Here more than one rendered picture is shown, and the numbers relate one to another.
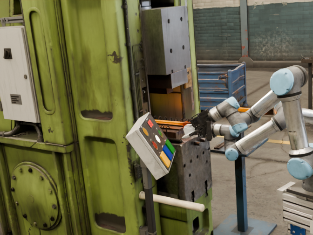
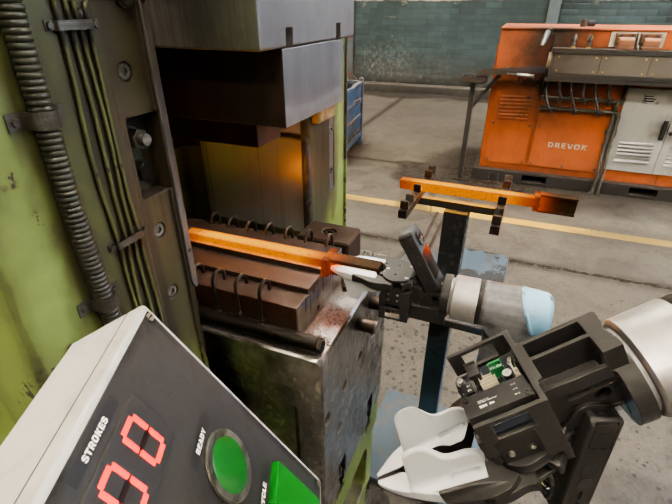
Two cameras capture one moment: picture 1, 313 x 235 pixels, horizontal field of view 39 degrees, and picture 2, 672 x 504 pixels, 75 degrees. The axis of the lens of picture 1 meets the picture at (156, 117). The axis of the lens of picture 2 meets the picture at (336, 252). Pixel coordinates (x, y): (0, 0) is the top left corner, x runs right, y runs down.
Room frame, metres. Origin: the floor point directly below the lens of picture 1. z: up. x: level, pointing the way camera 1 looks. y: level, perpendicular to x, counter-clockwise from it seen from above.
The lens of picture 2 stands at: (2.18, -0.05, 1.41)
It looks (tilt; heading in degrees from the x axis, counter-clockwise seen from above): 29 degrees down; 347
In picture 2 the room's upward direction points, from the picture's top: straight up
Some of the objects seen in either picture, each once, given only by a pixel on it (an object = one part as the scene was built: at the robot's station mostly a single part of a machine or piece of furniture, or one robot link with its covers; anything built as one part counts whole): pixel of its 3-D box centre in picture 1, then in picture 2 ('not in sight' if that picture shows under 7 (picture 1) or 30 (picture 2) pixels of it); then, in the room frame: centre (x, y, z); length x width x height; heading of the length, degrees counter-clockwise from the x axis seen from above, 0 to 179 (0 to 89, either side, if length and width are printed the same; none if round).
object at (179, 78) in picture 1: (153, 77); (196, 72); (2.96, 0.00, 1.32); 0.42 x 0.20 x 0.10; 55
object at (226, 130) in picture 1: (229, 131); (512, 310); (2.67, -0.45, 0.98); 0.11 x 0.08 x 0.09; 55
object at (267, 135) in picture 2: (151, 87); (193, 116); (3.01, 0.02, 1.24); 0.30 x 0.07 x 0.06; 55
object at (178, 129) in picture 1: (157, 128); (224, 266); (2.96, 0.00, 0.96); 0.42 x 0.20 x 0.09; 55
